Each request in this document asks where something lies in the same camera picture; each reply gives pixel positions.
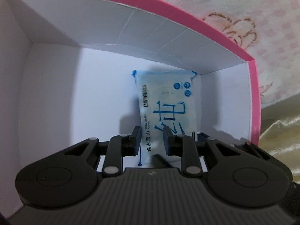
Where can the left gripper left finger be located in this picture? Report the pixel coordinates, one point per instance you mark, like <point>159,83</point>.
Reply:
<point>119,147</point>

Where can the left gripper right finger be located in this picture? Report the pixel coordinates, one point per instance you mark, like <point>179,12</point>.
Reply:
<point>183,146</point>

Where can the pink cardboard box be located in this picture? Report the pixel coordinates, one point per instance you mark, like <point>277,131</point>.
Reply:
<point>66,75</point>

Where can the blue wet wipes pack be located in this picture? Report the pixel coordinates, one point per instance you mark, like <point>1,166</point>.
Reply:
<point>166,99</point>

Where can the gold curtain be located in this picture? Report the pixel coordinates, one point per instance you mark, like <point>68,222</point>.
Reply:
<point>280,133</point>

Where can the pink checked pillow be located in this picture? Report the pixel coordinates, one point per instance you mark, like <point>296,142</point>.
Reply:
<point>267,29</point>

